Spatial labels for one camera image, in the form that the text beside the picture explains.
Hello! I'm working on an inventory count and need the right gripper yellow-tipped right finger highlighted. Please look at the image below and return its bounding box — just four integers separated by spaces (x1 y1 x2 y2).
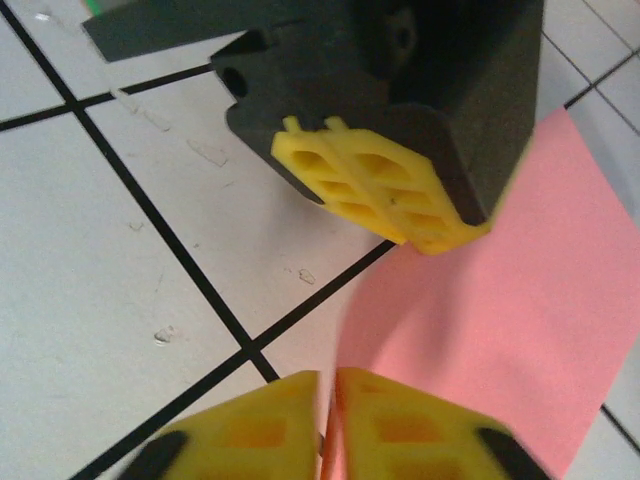
329 367 554 480

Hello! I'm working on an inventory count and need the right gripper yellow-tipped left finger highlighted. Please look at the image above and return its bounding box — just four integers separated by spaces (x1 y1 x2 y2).
114 369 321 480

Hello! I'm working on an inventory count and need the pink cloth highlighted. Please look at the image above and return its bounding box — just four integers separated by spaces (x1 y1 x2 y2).
319 107 640 480

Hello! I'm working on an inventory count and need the white gridded table mat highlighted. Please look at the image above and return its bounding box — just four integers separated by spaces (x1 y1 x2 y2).
0 0 640 480

